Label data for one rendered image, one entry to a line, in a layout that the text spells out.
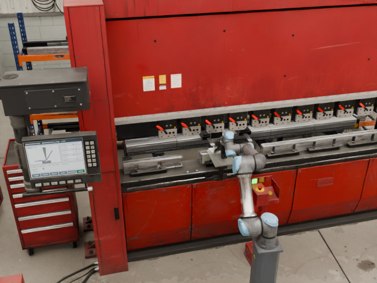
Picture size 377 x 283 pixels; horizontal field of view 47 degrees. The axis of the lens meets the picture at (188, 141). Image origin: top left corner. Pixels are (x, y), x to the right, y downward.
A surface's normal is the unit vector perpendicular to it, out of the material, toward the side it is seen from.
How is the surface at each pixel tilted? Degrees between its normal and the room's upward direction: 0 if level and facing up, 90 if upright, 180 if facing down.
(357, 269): 0
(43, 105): 90
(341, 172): 90
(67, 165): 90
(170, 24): 90
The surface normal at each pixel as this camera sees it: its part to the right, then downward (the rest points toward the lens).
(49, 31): 0.14, 0.48
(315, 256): 0.00, -0.87
